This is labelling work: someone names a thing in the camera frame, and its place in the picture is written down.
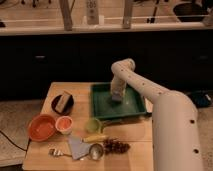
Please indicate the small orange cup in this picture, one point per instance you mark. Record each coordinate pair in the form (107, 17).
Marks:
(64, 124)

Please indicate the silver metal fork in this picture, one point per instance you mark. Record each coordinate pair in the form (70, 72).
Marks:
(57, 153)

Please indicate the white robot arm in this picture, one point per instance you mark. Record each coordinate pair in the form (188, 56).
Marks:
(176, 145)

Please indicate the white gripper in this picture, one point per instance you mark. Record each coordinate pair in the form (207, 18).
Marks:
(117, 86)

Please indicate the orange bowl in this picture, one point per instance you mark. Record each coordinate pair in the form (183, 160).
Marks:
(41, 127)

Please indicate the white remote panel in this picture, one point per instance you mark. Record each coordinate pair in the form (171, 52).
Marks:
(92, 12)

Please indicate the yellow corn cob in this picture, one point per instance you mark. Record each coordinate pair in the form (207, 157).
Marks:
(95, 138)

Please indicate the black cabinet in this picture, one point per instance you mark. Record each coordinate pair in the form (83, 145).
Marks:
(181, 60)

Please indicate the grey blue cloth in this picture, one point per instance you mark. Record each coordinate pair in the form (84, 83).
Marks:
(78, 147)

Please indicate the green plastic tray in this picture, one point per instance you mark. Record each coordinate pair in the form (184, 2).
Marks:
(103, 107)

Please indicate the dark grape bunch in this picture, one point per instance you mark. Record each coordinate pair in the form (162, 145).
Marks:
(114, 146)

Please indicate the black round plate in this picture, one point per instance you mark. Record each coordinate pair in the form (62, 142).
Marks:
(68, 108)

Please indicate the black round stool base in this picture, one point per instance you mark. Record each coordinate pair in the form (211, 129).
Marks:
(189, 12)

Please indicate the green measuring scoop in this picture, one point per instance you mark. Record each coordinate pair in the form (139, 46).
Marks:
(94, 125)

